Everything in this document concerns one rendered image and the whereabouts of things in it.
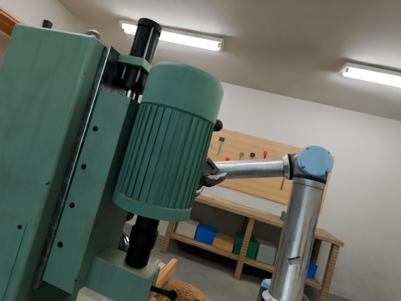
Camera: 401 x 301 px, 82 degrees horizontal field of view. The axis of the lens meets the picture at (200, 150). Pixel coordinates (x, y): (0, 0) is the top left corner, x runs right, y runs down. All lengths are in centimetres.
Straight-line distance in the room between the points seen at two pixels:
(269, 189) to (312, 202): 289
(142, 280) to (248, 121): 347
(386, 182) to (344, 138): 85
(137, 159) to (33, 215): 23
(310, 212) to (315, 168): 15
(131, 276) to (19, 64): 52
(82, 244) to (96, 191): 11
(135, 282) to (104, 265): 8
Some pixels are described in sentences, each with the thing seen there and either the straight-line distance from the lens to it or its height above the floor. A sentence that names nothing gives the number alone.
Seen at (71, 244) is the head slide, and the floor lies 109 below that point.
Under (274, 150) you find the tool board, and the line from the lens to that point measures 381.
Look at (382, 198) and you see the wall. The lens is 435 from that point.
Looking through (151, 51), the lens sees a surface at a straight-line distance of 62.
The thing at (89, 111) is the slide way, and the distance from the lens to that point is 56.
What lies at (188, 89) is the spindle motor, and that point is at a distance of 47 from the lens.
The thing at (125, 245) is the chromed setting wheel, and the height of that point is 105.
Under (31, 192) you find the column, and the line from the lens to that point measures 58.
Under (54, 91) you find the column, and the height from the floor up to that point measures 139.
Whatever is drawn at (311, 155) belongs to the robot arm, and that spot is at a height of 146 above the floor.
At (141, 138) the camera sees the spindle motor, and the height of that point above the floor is 134.
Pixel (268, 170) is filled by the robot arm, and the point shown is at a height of 137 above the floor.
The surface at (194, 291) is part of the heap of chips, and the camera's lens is 85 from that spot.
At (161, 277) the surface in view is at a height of 94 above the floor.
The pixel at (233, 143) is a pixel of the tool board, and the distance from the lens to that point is 377.
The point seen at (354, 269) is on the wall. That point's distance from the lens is 437.
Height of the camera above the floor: 133
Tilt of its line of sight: 3 degrees up
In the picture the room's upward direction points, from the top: 16 degrees clockwise
